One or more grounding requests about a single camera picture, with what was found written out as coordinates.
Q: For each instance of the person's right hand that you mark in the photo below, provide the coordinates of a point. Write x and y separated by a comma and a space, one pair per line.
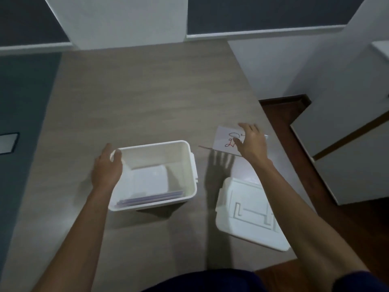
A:
254, 147

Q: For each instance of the person's left hand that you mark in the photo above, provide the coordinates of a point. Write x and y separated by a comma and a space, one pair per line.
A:
105, 171

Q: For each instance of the person's right thumb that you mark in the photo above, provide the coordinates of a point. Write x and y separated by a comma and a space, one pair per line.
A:
239, 143

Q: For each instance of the person's left thumb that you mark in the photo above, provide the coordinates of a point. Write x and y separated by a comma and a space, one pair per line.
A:
117, 155

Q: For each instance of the white card with red writing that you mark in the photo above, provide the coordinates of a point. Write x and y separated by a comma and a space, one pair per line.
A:
223, 139

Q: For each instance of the white plastic storage box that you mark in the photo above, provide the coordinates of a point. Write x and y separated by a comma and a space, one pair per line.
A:
182, 167

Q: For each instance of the person's left forearm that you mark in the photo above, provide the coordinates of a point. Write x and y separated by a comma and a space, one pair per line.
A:
77, 240

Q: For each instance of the person's right forearm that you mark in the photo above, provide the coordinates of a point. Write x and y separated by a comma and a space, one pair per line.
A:
299, 215

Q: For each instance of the white sheet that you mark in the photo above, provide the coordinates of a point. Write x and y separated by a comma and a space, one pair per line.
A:
150, 180

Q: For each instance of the white plastic box lid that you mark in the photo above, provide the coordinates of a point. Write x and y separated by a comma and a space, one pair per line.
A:
243, 209

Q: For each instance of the white cabinet with brown strip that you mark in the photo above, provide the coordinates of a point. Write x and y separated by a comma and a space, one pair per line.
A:
352, 124

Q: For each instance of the white pillar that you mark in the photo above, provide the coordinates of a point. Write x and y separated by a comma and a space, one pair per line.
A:
121, 21

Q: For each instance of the dark blue clothing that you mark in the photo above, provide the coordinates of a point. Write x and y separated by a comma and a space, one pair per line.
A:
206, 282

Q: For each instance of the white wall socket plate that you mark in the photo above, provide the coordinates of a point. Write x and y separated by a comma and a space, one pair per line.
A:
7, 143

